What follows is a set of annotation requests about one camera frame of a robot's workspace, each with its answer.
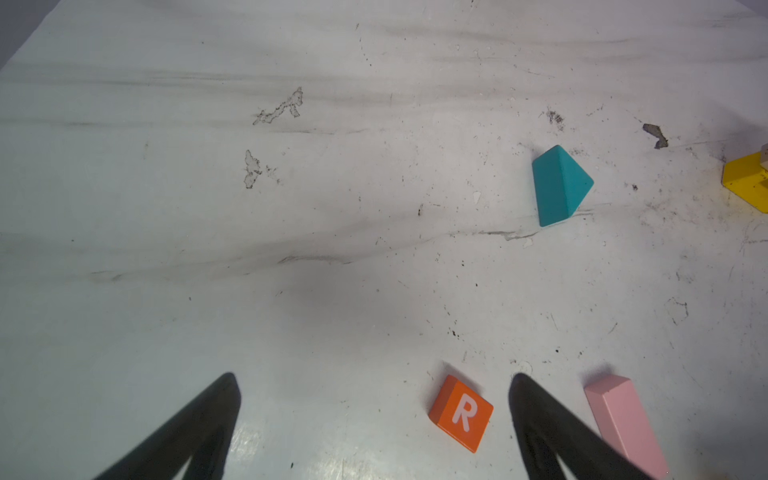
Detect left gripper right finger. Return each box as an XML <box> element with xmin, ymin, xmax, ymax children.
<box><xmin>508</xmin><ymin>373</ymin><xmax>649</xmax><ymax>480</ymax></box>

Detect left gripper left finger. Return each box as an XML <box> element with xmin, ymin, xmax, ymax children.
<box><xmin>98</xmin><ymin>372</ymin><xmax>241</xmax><ymax>479</ymax></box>

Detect pink wood block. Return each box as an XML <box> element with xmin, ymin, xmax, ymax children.
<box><xmin>584</xmin><ymin>375</ymin><xmax>669</xmax><ymax>479</ymax></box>

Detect teal triangular wood block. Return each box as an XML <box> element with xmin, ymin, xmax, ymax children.
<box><xmin>532</xmin><ymin>145</ymin><xmax>594</xmax><ymax>227</ymax></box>

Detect orange letter cube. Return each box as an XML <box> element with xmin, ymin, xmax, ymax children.
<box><xmin>428</xmin><ymin>375</ymin><xmax>494</xmax><ymax>453</ymax></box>

